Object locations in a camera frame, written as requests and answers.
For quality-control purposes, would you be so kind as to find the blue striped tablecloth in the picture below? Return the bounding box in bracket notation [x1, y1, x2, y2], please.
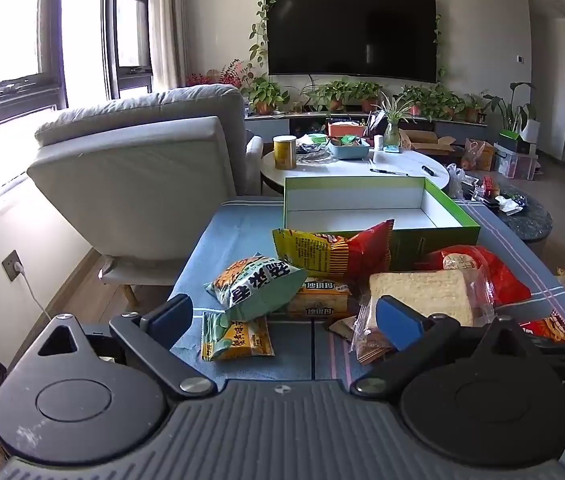
[167, 199, 565, 382]

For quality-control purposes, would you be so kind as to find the orange box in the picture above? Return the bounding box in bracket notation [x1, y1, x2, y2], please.
[327, 122, 366, 139]

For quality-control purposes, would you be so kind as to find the yellow and red chip bag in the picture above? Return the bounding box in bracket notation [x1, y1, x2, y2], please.
[271, 219, 395, 282]

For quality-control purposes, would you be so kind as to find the glass dish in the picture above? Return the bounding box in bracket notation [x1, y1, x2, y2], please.
[297, 142, 339, 165]

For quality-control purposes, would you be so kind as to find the green ivy vine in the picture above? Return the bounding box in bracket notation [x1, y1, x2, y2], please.
[248, 0, 448, 83]

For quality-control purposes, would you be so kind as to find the yellow canister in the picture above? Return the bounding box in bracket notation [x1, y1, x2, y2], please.
[273, 135, 298, 170]

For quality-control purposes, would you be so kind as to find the wall socket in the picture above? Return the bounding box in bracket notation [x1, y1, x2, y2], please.
[1, 249, 24, 282]

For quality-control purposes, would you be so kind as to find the black wall television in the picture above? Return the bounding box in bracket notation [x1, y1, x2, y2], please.
[265, 0, 437, 83]

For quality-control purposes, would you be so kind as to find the white power cable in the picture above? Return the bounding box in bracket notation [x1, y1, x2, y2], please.
[17, 267, 54, 322]

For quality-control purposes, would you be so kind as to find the grey fabric armchair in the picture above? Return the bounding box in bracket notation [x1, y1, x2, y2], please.
[27, 85, 266, 307]

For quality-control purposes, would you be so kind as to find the crumpled white tissue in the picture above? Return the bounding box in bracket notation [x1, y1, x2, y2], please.
[497, 195, 527, 214]

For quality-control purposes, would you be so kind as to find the open cardboard box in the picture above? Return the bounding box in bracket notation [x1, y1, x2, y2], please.
[401, 130, 456, 157]

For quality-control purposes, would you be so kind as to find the green cardboard box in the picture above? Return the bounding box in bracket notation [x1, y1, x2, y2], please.
[283, 176, 481, 272]

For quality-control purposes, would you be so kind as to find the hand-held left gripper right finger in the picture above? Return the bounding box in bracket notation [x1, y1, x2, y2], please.
[350, 295, 538, 397]

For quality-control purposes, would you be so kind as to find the white round coffee table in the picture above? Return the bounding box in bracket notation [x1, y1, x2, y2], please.
[261, 147, 451, 199]

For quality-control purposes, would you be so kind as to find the clear cake packet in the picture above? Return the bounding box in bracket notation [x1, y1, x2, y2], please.
[351, 295, 398, 363]

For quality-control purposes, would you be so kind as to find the clear plastic storage box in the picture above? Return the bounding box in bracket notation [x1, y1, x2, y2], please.
[493, 142, 539, 181]

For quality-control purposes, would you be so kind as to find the clear bag of toast bread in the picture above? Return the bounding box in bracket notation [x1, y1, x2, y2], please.
[367, 269, 496, 328]

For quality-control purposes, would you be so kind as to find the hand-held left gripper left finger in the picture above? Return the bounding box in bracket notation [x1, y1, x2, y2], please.
[37, 294, 216, 401]

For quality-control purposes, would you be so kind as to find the beige curtain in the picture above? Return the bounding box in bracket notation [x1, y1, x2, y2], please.
[147, 0, 189, 93]

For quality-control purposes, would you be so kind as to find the white plastic bag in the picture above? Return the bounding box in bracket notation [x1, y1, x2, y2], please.
[446, 162, 466, 199]

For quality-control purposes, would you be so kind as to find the orange bread snack packet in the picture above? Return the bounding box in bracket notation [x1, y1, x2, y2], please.
[287, 279, 352, 320]

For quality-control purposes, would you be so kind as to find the row of potted plants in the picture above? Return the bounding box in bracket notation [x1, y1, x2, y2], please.
[245, 74, 488, 123]

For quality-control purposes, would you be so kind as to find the red instant noodle packet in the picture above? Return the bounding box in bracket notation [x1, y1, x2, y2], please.
[521, 316, 565, 345]

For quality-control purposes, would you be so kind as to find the large red snack bag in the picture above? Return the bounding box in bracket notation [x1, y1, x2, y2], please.
[415, 244, 532, 308]

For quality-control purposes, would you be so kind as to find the teal green snack bag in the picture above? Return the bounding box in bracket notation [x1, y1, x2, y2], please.
[204, 255, 308, 323]

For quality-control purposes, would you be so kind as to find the tall leafy floor plant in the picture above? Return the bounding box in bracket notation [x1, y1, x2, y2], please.
[483, 81, 538, 134]

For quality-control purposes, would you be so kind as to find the red berry decoration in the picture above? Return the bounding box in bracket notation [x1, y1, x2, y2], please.
[186, 59, 256, 89]

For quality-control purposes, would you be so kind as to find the small yellow green snack packet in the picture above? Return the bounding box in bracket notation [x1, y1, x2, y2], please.
[201, 311, 274, 362]

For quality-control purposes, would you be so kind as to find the brown grey snack packet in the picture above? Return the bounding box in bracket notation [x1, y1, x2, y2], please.
[327, 314, 359, 343]

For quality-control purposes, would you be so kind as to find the blue plastic basket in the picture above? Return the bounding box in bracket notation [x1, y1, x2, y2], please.
[329, 137, 371, 160]

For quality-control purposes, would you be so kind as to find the dark round stone table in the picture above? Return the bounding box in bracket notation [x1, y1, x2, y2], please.
[455, 175, 554, 259]

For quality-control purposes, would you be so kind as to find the grey television cabinet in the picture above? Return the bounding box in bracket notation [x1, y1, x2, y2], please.
[244, 110, 488, 137]

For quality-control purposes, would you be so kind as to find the orange plastic bag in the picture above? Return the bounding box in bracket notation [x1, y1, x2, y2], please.
[463, 138, 496, 171]

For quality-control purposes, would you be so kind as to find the spider plant in glass vase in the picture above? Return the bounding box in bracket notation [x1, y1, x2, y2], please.
[373, 92, 414, 152]

